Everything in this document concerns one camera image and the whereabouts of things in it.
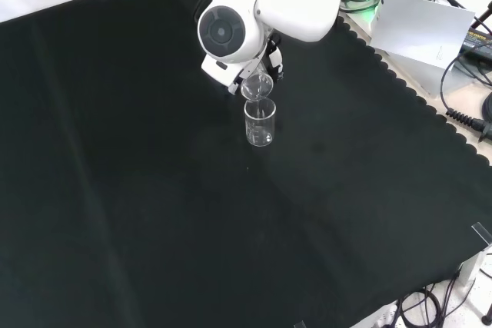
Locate clear tape strip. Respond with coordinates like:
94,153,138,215
470,221,492,247

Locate pale white board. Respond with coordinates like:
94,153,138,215
369,0,477,72

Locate white power strip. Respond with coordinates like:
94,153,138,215
357,301,400,328

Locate black power adapter yellow label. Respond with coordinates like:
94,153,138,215
459,25,492,65

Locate clear graduated glass beaker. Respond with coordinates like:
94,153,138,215
243,97,278,148

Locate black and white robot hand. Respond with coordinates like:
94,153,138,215
201,33,287,95

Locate black tripod rod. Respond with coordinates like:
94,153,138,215
470,3,492,30

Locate thin black cable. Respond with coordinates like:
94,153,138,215
440,272,477,328

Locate clear glass beaker with spout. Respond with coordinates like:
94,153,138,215
239,72,274,101

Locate grey metal bench leg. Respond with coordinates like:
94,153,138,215
458,247,491,287

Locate black coiled cable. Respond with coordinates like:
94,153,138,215
394,284,444,328

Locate black cable with ribbed plug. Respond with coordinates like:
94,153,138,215
439,50,492,143

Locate black scalloped cloth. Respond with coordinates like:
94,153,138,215
0,0,492,328

